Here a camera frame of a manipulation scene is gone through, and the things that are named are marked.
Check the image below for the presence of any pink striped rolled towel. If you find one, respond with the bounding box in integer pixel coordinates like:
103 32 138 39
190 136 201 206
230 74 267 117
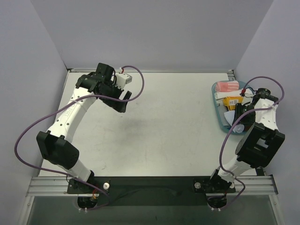
215 81 240 92

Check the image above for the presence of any blue plastic tray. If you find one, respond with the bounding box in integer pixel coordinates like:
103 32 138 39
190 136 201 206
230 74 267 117
211 81 245 133

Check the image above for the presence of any light blue towel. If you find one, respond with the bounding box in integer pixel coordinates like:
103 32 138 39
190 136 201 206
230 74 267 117
224 110 245 134

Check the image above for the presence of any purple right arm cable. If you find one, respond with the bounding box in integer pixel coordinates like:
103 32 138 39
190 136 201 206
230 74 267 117
207 76 285 210

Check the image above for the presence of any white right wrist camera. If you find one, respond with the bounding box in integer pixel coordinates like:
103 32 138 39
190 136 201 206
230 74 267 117
241 93 254 105

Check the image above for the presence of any aluminium frame rail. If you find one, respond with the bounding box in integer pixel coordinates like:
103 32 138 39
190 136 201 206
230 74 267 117
27 176 278 196

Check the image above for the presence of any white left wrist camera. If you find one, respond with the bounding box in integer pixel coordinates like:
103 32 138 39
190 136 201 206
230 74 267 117
115 73 132 90

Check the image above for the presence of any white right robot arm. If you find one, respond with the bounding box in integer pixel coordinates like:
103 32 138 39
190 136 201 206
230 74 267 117
208 88 285 192

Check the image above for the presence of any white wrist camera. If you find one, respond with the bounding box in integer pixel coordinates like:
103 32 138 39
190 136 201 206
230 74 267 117
115 73 132 90
241 93 254 105

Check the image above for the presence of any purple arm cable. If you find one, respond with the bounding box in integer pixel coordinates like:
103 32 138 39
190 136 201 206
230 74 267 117
14 65 145 210
207 76 285 210

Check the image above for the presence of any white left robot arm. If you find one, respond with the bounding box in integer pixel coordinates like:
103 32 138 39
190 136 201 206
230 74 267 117
36 63 132 193

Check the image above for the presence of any yellow rolled towel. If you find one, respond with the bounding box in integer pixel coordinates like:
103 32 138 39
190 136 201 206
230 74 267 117
223 96 244 111

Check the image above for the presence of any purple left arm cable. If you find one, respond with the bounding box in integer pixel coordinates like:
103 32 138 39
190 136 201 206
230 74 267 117
14 65 145 210

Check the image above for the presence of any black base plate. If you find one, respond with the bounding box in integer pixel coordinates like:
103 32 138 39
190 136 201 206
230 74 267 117
67 176 236 206

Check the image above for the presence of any white rolled towel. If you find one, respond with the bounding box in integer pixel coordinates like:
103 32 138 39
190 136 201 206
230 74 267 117
214 90 242 100

